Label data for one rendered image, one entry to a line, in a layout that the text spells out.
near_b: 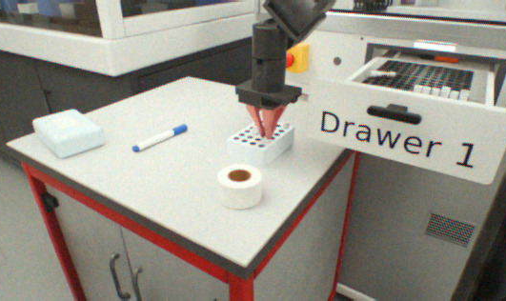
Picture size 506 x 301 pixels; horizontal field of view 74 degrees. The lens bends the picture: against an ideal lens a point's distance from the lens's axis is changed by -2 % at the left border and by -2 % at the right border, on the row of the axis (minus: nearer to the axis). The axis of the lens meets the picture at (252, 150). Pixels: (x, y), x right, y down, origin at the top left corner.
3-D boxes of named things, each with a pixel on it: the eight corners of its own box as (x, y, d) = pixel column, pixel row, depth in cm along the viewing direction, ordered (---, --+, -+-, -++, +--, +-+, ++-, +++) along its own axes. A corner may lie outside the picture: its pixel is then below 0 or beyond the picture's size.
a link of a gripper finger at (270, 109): (256, 126, 69) (257, 80, 64) (288, 134, 65) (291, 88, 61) (237, 139, 64) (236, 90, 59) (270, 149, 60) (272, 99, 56)
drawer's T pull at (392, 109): (419, 126, 46) (421, 117, 46) (365, 114, 50) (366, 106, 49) (423, 117, 49) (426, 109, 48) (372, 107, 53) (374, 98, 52)
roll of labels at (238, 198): (218, 185, 58) (217, 165, 56) (259, 183, 59) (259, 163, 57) (217, 210, 52) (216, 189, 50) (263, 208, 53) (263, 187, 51)
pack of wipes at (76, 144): (107, 145, 71) (103, 125, 69) (60, 161, 65) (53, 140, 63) (79, 124, 80) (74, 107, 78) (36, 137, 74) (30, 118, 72)
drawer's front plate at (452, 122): (490, 186, 48) (518, 114, 42) (304, 136, 61) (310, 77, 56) (490, 180, 49) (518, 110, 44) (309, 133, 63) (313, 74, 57)
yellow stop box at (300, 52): (299, 74, 89) (301, 47, 85) (275, 70, 92) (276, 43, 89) (308, 70, 92) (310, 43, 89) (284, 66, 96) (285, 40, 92)
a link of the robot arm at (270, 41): (246, 19, 52) (279, 22, 50) (265, 13, 58) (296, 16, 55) (246, 63, 56) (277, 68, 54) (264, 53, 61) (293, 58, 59)
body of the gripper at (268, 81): (253, 87, 65) (253, 47, 61) (302, 97, 60) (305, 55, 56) (233, 97, 60) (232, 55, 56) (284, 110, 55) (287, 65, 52)
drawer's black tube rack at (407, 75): (455, 138, 57) (467, 103, 54) (354, 116, 65) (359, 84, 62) (465, 100, 73) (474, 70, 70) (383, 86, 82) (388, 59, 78)
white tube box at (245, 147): (263, 169, 63) (263, 150, 61) (227, 156, 67) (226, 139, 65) (293, 142, 72) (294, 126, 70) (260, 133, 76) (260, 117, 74)
